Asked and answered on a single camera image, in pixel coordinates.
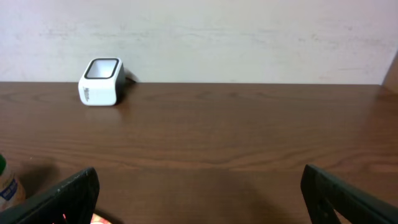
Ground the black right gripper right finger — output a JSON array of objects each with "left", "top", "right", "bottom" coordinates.
[{"left": 300, "top": 164, "right": 397, "bottom": 224}]

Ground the green lid jar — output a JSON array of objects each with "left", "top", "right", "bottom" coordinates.
[{"left": 0, "top": 155, "right": 25, "bottom": 212}]

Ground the orange snack packet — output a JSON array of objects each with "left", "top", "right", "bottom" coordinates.
[{"left": 90, "top": 213, "right": 112, "bottom": 224}]

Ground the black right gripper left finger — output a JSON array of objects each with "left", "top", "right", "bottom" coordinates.
[{"left": 1, "top": 167, "right": 100, "bottom": 224}]

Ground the white barcode scanner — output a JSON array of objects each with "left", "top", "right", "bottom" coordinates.
[{"left": 78, "top": 57, "right": 126, "bottom": 106}]

